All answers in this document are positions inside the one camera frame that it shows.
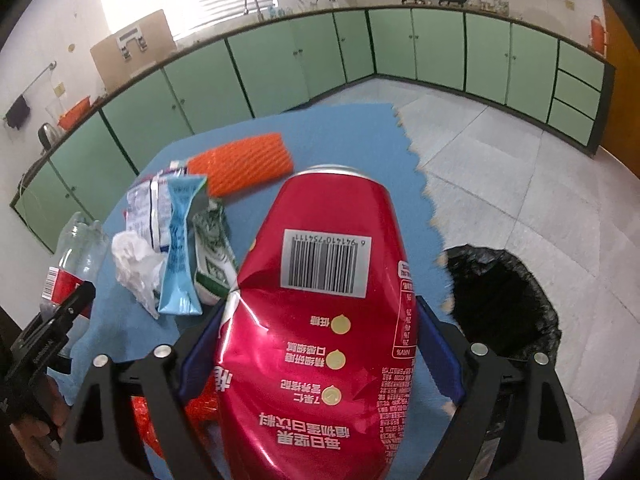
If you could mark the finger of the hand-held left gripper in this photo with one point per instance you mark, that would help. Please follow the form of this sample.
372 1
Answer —
77 297

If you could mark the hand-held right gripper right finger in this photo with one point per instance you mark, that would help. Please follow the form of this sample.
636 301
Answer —
435 345

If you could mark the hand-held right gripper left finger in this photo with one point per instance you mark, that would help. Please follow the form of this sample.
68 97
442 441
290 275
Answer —
200 355

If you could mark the clear bottle with red label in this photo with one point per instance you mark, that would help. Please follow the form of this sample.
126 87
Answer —
75 255

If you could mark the bin with black bag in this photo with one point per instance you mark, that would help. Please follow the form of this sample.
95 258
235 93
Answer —
500 300

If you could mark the crushed red drink can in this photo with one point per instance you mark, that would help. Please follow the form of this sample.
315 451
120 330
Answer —
320 360

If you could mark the person's left hand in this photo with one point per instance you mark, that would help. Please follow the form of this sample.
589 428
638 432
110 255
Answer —
30 430

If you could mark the red mesh bag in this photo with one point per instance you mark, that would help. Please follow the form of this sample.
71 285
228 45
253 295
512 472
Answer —
200 407

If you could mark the crumpled white plastic wrap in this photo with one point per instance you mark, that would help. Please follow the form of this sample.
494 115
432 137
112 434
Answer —
132 260

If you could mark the light blue snack packet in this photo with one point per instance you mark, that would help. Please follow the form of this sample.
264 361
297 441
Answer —
177 270

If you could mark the green white snack packet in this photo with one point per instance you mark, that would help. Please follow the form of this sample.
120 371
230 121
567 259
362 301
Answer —
212 260

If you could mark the silver white snack wrapper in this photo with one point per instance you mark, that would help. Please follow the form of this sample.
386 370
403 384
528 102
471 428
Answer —
142 210

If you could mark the steel kettle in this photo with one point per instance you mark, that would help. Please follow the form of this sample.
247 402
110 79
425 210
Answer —
49 137

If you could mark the orange plastic basin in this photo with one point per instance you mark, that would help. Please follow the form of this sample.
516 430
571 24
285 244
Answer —
75 112

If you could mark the white cloth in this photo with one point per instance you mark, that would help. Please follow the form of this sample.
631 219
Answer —
597 445

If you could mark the orange foam fruit net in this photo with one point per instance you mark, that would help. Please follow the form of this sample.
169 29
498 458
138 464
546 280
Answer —
240 165

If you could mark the black hanging cloth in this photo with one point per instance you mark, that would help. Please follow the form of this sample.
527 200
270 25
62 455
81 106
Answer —
17 112

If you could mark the blue foam mat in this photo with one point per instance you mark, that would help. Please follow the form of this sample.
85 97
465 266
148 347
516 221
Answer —
350 140

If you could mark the cardboard box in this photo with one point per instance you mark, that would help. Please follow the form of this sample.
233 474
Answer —
132 55

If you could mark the green base cabinet run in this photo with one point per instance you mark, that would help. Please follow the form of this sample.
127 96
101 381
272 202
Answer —
280 65

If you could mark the wooden door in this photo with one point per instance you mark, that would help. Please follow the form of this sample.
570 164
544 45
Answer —
622 100

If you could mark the chrome kitchen faucet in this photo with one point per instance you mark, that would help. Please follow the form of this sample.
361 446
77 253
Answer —
252 2

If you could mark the glass jars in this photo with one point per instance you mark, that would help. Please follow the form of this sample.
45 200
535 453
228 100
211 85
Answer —
487 4

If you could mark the red thermos flask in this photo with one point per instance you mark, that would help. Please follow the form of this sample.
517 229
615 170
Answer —
596 35

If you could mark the wall towel bar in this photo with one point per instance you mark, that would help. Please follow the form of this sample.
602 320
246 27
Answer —
35 82

